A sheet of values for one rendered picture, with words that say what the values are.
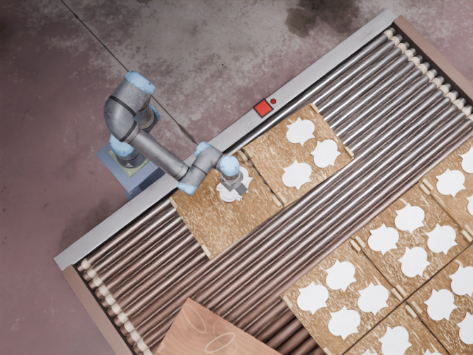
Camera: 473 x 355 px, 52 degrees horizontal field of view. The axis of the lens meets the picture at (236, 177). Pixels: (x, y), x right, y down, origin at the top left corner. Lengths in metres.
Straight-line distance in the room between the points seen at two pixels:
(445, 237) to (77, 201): 2.27
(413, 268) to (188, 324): 1.01
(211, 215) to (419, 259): 0.95
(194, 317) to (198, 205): 0.51
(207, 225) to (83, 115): 1.64
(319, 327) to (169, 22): 2.47
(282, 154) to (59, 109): 1.88
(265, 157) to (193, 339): 0.88
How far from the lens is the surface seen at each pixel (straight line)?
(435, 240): 2.34
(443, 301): 2.33
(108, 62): 3.69
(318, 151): 2.30
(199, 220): 2.22
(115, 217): 2.32
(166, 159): 1.86
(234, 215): 2.22
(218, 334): 2.08
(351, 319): 2.22
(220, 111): 3.39
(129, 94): 1.80
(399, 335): 2.27
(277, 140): 2.31
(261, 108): 2.38
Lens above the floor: 3.12
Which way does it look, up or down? 75 degrees down
